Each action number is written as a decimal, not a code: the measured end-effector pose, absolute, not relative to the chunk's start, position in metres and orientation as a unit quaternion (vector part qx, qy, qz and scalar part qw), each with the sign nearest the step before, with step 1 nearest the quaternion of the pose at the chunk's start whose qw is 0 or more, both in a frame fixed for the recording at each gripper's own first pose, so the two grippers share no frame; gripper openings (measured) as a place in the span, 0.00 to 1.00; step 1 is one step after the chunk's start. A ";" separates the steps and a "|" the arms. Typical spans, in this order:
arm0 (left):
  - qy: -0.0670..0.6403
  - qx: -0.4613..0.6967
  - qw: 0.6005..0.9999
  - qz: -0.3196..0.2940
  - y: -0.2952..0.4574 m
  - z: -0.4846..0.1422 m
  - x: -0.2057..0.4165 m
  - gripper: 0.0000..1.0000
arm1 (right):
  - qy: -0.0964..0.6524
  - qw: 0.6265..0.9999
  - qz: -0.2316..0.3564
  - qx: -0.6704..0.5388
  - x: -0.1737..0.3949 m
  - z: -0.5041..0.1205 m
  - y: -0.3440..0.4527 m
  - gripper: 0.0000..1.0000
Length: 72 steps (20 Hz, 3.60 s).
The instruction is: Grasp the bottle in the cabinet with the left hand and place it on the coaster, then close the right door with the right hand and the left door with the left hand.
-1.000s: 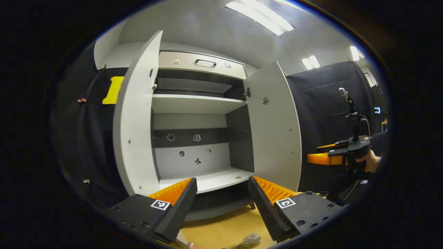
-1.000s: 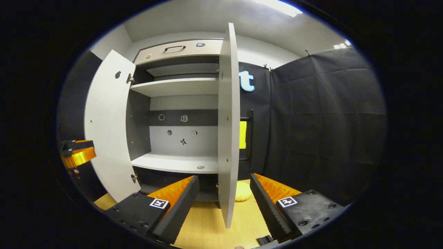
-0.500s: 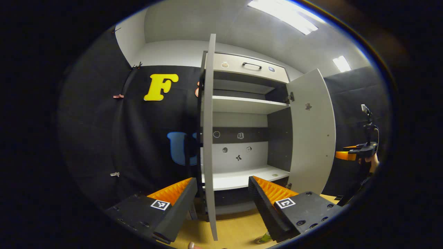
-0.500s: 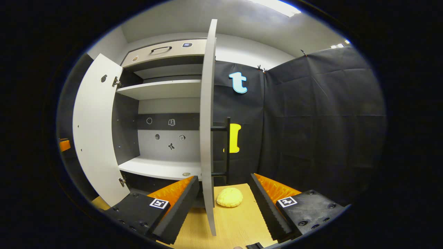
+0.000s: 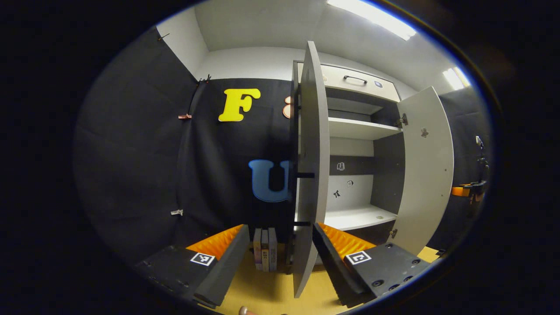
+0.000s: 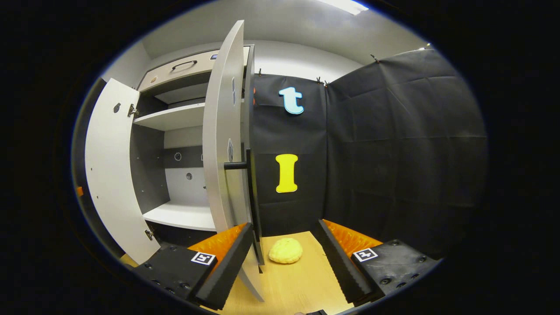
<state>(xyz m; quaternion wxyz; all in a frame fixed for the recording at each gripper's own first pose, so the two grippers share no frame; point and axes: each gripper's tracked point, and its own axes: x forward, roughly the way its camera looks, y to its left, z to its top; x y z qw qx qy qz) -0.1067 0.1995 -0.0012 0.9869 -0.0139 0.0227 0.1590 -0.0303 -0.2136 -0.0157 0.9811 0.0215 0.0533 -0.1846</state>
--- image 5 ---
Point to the red cloth clip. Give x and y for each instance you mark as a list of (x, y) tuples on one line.
[(184, 116)]

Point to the small ceiling light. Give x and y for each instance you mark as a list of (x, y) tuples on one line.
[(456, 78)]

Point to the white and grey cabinet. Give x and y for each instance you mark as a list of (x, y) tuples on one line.
[(387, 175)]

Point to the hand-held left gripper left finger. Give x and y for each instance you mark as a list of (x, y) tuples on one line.
[(225, 262)]

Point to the white cabinet door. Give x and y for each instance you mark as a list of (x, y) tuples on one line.
[(426, 175), (315, 131)]

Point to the brown book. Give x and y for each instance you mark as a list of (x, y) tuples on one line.
[(265, 249)]

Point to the white cabinet shelf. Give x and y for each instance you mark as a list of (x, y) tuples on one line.
[(354, 127)]

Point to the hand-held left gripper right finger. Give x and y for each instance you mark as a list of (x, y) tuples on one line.
[(334, 262)]

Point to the black backdrop cloth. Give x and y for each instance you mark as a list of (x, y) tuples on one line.
[(463, 131), (144, 153)]

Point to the purple book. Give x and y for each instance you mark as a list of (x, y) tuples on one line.
[(257, 247)]

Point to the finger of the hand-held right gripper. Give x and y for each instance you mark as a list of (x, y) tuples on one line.
[(461, 191)]

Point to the beige cabinet drawer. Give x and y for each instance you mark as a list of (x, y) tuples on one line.
[(350, 89)]

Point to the long ceiling light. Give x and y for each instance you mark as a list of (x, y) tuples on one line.
[(372, 18)]

